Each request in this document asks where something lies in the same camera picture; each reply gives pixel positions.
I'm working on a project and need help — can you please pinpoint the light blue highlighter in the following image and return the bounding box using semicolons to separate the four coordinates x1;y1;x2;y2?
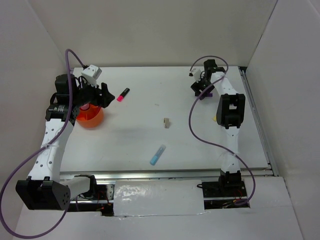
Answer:
149;144;166;166

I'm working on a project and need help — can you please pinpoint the pink highlighter black cap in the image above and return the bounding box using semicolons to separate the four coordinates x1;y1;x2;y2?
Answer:
116;88;130;102

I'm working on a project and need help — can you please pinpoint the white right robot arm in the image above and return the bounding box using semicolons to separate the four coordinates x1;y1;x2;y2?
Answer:
188;56;246;196

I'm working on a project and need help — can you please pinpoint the pink eraser in container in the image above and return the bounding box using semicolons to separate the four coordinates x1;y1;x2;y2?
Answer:
80;104;90;111

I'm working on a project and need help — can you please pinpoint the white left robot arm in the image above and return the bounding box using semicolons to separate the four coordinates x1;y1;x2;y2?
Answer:
15;74;115;210

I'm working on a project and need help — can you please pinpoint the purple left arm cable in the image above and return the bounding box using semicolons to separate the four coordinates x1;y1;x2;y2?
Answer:
0;49;88;238

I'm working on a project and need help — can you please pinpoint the aluminium right side rail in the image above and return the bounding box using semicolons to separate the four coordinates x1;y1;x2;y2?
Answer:
238;66;279;177

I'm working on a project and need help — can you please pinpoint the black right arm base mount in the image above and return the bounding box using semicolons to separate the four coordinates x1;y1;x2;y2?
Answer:
196;174;247;199

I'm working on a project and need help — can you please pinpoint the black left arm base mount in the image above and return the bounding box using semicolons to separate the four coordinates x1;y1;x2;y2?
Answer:
72;174;114;201

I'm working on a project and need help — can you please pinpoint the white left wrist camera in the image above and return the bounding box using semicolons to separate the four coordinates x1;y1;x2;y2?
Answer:
81;64;102;87

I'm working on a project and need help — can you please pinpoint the orange round organizer container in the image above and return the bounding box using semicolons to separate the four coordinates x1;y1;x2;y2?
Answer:
76;103;104;129

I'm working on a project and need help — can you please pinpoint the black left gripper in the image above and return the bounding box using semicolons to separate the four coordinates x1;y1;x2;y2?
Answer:
72;76;116;109

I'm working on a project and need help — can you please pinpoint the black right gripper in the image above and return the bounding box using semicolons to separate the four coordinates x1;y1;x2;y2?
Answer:
191;74;215;100

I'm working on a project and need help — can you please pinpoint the white and yellow eraser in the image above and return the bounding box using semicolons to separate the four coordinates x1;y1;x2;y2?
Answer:
163;117;171;129

